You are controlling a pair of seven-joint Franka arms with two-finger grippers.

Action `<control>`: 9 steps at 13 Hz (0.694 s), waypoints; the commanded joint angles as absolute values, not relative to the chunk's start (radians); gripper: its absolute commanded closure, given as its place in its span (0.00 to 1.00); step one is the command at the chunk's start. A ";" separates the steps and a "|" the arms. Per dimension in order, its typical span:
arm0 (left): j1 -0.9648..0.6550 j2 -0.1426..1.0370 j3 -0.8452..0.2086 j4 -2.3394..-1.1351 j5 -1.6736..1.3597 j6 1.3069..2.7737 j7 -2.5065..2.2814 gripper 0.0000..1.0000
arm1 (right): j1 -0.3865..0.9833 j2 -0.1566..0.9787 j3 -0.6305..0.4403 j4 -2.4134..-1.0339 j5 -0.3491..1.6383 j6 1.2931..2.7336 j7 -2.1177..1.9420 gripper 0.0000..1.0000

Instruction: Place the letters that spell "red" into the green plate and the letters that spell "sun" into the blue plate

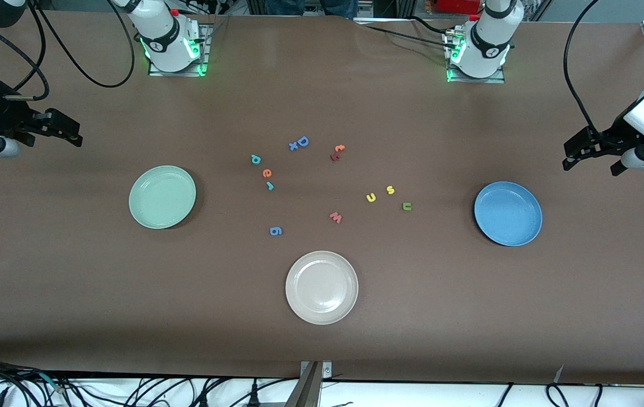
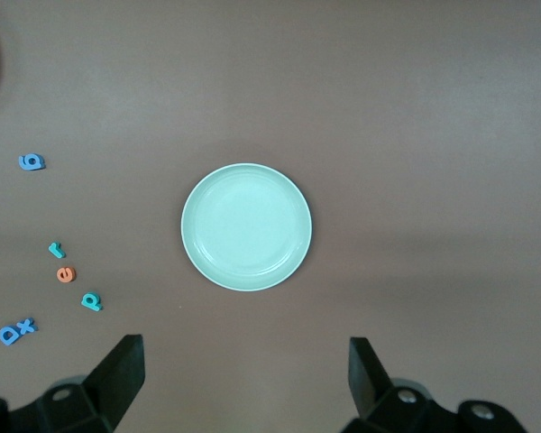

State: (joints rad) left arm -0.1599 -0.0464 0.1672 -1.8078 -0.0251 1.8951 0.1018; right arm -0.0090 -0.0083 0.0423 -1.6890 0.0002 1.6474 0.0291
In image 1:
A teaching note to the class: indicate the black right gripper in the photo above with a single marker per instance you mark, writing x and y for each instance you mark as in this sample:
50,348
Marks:
7,117

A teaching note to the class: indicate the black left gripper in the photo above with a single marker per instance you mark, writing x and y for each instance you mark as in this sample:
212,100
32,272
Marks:
611,135

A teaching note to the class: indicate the teal foam letter d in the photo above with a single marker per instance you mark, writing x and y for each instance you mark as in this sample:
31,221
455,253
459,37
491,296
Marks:
252,156

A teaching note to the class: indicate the yellow foam letter u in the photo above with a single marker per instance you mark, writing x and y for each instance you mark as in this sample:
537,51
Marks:
369,199

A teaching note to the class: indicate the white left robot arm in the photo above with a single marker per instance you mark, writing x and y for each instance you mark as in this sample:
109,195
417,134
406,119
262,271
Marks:
488,34

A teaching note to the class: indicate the blue plate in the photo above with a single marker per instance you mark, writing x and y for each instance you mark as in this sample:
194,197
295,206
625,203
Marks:
508,215

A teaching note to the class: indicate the pale green plate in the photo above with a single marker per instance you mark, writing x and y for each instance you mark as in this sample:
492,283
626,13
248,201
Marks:
158,198

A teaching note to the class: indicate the red box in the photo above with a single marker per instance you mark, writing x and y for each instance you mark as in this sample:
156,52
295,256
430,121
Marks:
457,5

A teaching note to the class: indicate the table cover sheet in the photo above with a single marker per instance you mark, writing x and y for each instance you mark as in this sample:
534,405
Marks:
440,311

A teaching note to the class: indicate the white paper tag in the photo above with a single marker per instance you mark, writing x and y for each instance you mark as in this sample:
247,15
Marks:
559,374

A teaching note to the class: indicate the dark red foam letter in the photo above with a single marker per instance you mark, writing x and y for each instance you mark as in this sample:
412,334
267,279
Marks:
335,156

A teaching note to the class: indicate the blue foam letter g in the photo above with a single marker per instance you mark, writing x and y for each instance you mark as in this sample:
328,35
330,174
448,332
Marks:
275,231

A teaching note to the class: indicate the red foam letter w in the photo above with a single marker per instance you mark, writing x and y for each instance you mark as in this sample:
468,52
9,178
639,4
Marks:
335,218

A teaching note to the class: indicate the blue foam letter D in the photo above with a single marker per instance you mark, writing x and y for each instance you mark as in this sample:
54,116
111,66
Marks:
307,141

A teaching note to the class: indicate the person in blue jeans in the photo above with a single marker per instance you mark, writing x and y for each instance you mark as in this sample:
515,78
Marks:
310,7

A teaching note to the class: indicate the beige plate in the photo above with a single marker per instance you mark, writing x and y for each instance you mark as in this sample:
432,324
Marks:
322,288

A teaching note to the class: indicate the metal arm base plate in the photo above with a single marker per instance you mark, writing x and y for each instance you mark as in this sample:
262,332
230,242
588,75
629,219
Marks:
186,73
497,79

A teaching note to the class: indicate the metal post with bracket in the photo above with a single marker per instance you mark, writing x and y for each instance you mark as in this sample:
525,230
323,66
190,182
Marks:
308,390

